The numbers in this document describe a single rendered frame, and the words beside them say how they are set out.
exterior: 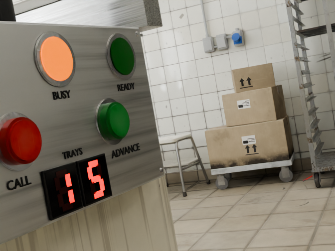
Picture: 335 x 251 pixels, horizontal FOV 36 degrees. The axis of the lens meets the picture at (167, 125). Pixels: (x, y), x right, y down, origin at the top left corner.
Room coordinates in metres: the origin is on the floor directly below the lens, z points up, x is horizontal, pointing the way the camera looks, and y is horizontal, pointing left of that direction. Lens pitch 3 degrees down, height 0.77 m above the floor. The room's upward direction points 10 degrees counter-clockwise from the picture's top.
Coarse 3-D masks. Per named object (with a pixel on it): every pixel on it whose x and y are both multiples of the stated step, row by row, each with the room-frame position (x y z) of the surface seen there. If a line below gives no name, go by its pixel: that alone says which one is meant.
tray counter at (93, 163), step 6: (90, 162) 0.39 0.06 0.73; (96, 162) 0.39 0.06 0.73; (90, 168) 0.39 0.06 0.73; (90, 174) 0.39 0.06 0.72; (96, 180) 0.39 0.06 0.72; (102, 180) 0.40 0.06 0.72; (90, 186) 0.38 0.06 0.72; (102, 186) 0.40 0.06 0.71; (96, 192) 0.39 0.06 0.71; (102, 192) 0.39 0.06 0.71
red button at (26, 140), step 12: (12, 120) 0.33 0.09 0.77; (24, 120) 0.33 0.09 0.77; (0, 132) 0.32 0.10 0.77; (12, 132) 0.32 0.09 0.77; (24, 132) 0.33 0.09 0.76; (36, 132) 0.34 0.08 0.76; (0, 144) 0.32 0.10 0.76; (12, 144) 0.32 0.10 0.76; (24, 144) 0.33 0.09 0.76; (36, 144) 0.34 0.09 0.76; (12, 156) 0.32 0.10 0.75; (24, 156) 0.33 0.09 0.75; (36, 156) 0.34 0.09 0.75
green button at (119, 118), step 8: (112, 104) 0.41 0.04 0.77; (120, 104) 0.42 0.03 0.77; (104, 112) 0.41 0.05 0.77; (112, 112) 0.41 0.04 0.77; (120, 112) 0.42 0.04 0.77; (104, 120) 0.40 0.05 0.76; (112, 120) 0.41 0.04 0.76; (120, 120) 0.41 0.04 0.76; (128, 120) 0.42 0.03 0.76; (104, 128) 0.41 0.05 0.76; (112, 128) 0.40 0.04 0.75; (120, 128) 0.41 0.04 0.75; (128, 128) 0.42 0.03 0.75; (112, 136) 0.41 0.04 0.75; (120, 136) 0.41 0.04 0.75
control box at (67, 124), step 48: (0, 48) 0.34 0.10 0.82; (96, 48) 0.42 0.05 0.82; (0, 96) 0.33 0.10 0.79; (48, 96) 0.37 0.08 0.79; (96, 96) 0.41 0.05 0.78; (144, 96) 0.47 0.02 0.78; (48, 144) 0.36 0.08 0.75; (96, 144) 0.40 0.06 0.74; (144, 144) 0.45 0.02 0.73; (0, 192) 0.32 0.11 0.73; (48, 192) 0.35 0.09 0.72; (0, 240) 0.31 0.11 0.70
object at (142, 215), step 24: (0, 0) 0.46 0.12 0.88; (144, 192) 0.50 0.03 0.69; (72, 216) 0.41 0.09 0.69; (96, 216) 0.43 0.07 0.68; (120, 216) 0.46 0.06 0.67; (144, 216) 0.49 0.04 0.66; (168, 216) 0.53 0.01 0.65; (24, 240) 0.37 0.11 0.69; (48, 240) 0.38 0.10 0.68; (72, 240) 0.41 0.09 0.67; (96, 240) 0.43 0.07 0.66; (120, 240) 0.45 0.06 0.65; (144, 240) 0.48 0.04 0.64; (168, 240) 0.52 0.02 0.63
